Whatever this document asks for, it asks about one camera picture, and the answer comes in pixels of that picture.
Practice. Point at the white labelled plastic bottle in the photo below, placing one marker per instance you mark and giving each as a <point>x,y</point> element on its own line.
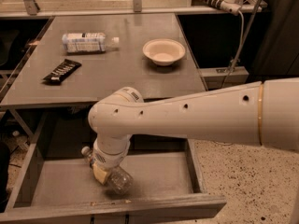
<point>88,42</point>

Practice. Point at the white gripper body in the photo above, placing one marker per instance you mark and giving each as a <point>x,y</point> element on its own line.
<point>105,162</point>

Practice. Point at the grey power strip box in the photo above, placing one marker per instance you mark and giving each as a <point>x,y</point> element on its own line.
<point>220,77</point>

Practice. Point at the grey open top drawer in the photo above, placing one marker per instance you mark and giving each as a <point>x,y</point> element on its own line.
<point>57,186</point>

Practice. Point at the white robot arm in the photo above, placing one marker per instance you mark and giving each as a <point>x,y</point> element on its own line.
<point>258,113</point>

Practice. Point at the black snack bar wrapper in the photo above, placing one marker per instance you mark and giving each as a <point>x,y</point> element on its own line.
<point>61,72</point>

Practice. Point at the grey back shelf rail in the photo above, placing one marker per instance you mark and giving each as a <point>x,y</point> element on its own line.
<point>124,3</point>

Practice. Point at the clear plastic water bottle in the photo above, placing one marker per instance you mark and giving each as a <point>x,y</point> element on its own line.
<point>119,180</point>

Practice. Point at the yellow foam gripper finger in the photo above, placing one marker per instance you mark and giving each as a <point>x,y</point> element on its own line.
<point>100,175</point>

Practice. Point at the grey metal cabinet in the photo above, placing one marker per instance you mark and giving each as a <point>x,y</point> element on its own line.
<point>102,74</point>

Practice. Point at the white paper bowl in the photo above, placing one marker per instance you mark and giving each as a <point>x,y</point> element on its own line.
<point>164,52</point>

